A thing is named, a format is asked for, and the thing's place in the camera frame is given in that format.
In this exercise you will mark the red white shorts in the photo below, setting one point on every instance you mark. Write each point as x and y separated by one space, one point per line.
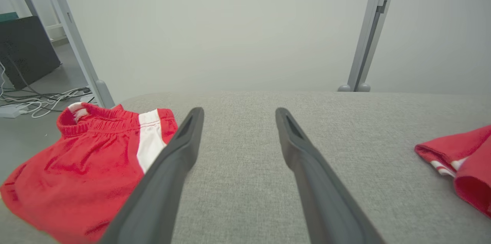
76 167

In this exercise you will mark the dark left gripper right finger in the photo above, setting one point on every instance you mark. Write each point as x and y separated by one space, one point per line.
326 205

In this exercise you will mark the teal box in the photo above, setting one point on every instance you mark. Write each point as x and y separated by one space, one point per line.
7 17

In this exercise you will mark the white power strip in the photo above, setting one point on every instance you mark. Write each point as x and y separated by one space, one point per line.
9 111

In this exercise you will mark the red white T-shirt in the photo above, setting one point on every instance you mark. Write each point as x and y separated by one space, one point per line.
475 167

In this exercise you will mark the grey metal partition post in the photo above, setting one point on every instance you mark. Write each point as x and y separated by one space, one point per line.
369 25
79 44

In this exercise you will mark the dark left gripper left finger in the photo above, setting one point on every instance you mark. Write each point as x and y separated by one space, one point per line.
153 198

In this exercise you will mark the dark grey computer case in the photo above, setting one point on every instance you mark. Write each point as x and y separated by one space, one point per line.
27 52

